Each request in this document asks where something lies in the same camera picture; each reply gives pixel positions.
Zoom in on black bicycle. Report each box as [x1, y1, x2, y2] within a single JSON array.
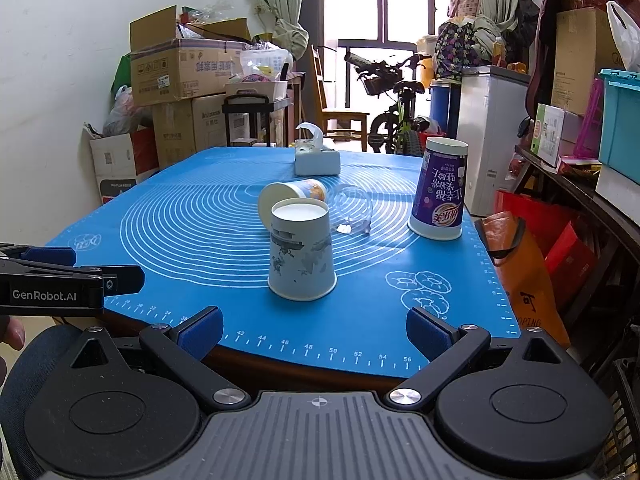
[[344, 50, 437, 157]]

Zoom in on tall purple paper cup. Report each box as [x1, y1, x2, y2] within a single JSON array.
[[407, 135, 470, 241]]

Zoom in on crumpled plastic bags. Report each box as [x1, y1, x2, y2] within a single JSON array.
[[102, 85, 152, 137]]

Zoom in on yellow jug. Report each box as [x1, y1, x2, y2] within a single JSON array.
[[416, 34, 439, 89]]

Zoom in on teal storage bin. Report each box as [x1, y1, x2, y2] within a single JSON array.
[[597, 68, 640, 184]]

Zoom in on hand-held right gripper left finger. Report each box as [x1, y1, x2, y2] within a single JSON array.
[[70, 306, 251, 410]]

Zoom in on white plastic bag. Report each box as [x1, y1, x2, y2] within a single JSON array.
[[605, 0, 640, 74]]

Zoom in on red paper bag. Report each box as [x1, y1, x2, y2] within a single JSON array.
[[494, 189, 598, 313]]

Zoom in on black plastic crate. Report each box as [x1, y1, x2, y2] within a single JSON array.
[[594, 354, 640, 480]]

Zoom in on plain brown cardboard box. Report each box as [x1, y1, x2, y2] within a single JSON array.
[[151, 92, 230, 171]]

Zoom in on white paper cup grey print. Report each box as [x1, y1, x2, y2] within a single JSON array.
[[267, 198, 337, 302]]

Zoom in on red and white cardboard box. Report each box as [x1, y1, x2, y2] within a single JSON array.
[[82, 122, 161, 207]]

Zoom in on wooden chair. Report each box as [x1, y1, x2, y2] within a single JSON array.
[[310, 44, 372, 144]]

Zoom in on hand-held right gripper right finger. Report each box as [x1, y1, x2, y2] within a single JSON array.
[[384, 306, 568, 410]]

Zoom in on white tissue box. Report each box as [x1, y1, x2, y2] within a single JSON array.
[[293, 122, 342, 177]]

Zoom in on orange shopping bag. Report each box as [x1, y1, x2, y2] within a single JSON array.
[[474, 211, 572, 350]]

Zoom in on pink wire rack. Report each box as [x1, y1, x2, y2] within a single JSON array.
[[573, 76, 607, 159]]

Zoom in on blue barrel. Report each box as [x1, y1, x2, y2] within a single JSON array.
[[429, 79, 452, 137]]

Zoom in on dark wooden shelf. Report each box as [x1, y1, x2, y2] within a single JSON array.
[[514, 144, 640, 321]]

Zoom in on white chest freezer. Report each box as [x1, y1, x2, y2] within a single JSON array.
[[456, 64, 532, 219]]

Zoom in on tall brown cardboard box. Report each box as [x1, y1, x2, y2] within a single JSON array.
[[551, 6, 622, 117]]

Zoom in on green and white box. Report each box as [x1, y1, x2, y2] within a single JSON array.
[[530, 103, 567, 169]]

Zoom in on blue silicone mat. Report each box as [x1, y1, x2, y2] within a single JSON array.
[[44, 147, 522, 381]]

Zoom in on clear plastic cup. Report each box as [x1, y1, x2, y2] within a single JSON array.
[[327, 183, 374, 237]]

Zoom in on large open cardboard box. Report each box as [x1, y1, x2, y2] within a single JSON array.
[[129, 4, 252, 109]]

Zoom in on person's left hand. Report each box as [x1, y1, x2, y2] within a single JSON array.
[[0, 315, 26, 352]]

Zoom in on black trolley cart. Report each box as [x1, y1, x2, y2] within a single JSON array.
[[221, 94, 295, 149]]

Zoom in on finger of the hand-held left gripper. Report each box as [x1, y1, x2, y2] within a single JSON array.
[[0, 243, 77, 267], [102, 265, 146, 297]]

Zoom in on floral fabric bag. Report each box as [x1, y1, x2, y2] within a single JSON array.
[[434, 16, 485, 82]]

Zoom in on paper cup yellow print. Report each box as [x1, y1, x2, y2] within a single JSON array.
[[257, 178, 329, 227]]

